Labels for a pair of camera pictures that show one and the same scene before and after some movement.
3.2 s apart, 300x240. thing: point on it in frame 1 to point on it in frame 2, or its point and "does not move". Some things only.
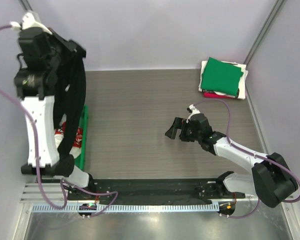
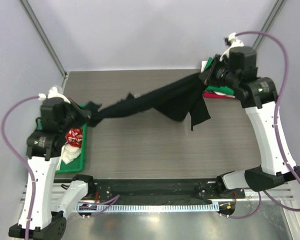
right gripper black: [179, 123] to [205, 76]
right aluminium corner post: [258, 41] does not move
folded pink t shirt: [216, 95] does not move
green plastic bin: [80, 162] does not move
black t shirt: [69, 94] to [176, 101]
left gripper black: [67, 50] to [84, 115]
